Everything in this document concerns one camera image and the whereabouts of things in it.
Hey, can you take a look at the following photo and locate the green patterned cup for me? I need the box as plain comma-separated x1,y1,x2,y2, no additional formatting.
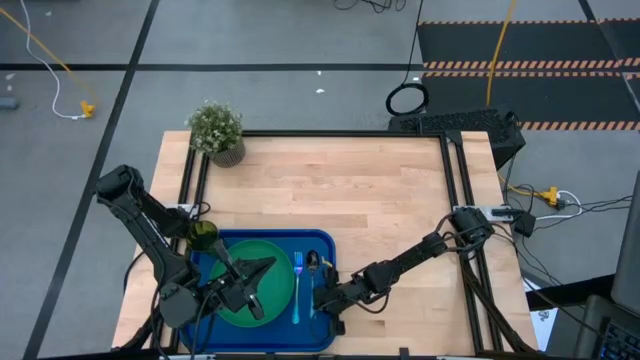
186,219,220,253

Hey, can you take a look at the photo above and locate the green round plate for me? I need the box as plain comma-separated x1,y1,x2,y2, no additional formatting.
208,238,296,329

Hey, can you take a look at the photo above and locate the black spoon with blue handle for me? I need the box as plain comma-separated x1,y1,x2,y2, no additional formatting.
305,248,321,321

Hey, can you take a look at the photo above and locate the yellow cable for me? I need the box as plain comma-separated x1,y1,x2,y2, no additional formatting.
485,0,547,197
0,7,99,109

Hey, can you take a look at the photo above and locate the iridescent metal fork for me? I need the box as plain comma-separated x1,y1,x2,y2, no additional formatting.
291,250,305,325

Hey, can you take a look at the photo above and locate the white paper sheet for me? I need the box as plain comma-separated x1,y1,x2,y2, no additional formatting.
529,307,559,351

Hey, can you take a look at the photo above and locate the black mat with hazard stripes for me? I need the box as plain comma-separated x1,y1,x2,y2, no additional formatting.
417,17,640,132

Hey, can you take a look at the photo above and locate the black coiled cable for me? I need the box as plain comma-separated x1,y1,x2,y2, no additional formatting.
384,0,430,117

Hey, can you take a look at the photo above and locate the white cable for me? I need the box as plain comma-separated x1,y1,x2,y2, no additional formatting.
534,189,584,221
19,0,85,121

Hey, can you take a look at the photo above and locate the black cable bundle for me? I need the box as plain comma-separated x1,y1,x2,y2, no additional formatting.
332,0,407,14

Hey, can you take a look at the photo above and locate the potted plant in striped pot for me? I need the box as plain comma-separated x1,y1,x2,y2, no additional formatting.
185,99,247,169

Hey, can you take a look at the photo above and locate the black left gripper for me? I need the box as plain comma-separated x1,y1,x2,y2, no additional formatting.
209,239,278,322

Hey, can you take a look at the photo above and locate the grey monitor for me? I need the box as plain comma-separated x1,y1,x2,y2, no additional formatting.
610,169,640,316

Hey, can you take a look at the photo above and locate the black perforated box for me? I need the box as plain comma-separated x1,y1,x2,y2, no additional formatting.
387,105,527,171

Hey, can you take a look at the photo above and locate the black power adapter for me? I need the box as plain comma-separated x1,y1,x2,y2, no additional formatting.
514,212,537,239

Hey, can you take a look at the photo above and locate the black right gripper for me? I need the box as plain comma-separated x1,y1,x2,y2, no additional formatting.
313,266,372,338

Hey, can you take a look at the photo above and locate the black laptop with keyboard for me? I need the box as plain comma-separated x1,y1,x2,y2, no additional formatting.
574,293,640,360

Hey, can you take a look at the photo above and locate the black table side cable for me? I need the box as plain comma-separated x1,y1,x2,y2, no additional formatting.
122,249,147,296

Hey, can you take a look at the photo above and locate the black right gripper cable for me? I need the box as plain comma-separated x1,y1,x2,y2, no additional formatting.
354,292,392,316

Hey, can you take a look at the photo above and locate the blue plastic tray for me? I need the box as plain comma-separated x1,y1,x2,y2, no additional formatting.
178,228,339,355

